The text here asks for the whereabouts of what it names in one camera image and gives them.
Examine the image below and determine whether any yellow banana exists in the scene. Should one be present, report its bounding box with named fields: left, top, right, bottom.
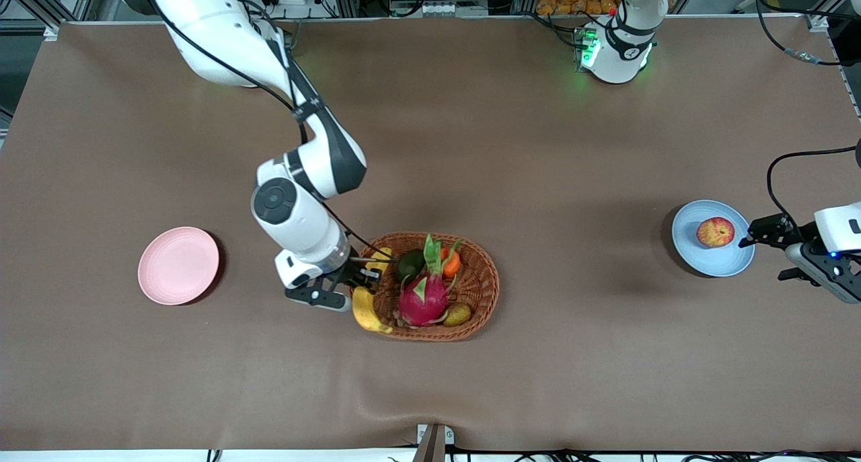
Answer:
left=352, top=247, right=395, bottom=334

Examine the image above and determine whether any red yellow apple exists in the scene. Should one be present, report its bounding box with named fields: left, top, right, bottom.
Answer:
left=696, top=217, right=736, bottom=249

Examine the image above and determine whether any dark green avocado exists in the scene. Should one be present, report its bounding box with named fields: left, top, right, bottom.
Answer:
left=396, top=249, right=426, bottom=282

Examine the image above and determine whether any light blue plate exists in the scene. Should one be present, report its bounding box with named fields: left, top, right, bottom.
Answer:
left=671, top=200, right=755, bottom=278

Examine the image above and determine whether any pink dragon fruit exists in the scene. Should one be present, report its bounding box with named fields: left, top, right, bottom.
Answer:
left=397, top=232, right=465, bottom=328

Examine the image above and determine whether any brown wicker basket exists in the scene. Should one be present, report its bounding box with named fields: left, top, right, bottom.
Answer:
left=352, top=231, right=500, bottom=342

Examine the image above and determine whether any pink plate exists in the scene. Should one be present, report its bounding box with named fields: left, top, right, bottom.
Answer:
left=138, top=227, right=221, bottom=306

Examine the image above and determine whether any brown table cloth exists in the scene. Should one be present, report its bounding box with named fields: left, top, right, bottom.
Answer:
left=0, top=15, right=861, bottom=453

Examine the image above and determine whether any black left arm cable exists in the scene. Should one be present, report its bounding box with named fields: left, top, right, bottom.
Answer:
left=753, top=0, right=861, bottom=231

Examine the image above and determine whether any grey metal camera bracket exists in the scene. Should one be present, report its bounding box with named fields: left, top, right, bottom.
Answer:
left=412, top=423, right=455, bottom=462

